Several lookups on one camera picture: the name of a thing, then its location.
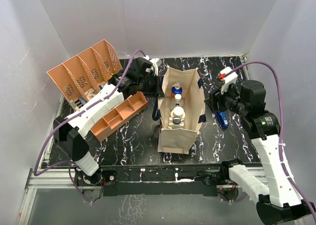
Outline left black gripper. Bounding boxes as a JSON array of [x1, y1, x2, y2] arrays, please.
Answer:
[[138, 73, 165, 98]]

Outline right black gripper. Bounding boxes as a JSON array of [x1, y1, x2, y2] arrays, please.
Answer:
[[204, 81, 248, 116]]

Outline orange bottle blue cap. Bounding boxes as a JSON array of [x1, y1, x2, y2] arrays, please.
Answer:
[[170, 82, 183, 98]]

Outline cream cylindrical bottle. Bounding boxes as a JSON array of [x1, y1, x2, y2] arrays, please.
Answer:
[[171, 106, 185, 117]]

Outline clear square bottle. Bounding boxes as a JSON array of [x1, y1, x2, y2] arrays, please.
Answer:
[[168, 116, 185, 126], [167, 125, 184, 129]]

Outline beige canvas tote bag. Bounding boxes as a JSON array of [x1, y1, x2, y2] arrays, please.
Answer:
[[153, 67, 206, 154]]

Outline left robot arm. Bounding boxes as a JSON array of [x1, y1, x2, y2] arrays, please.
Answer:
[[53, 57, 164, 185]]

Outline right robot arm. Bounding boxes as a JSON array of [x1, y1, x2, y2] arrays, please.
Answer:
[[205, 80, 316, 225]]

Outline pink plastic desk organizer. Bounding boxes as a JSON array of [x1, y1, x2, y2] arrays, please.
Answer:
[[47, 40, 148, 142]]

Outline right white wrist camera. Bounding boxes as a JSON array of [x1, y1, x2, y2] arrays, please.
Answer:
[[218, 67, 237, 95]]

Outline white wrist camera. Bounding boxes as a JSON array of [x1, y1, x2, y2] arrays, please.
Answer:
[[145, 55, 162, 76], [218, 67, 237, 95]]

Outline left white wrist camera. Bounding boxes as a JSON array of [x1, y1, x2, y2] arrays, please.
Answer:
[[145, 55, 162, 76]]

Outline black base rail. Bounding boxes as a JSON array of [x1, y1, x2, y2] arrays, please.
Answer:
[[75, 164, 244, 201]]

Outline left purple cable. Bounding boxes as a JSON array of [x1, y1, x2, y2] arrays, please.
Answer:
[[33, 49, 149, 203]]

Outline purple cable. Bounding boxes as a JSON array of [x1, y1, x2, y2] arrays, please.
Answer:
[[222, 60, 316, 223], [33, 49, 149, 203]]

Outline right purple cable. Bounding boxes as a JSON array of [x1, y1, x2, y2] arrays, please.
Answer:
[[222, 60, 316, 223]]

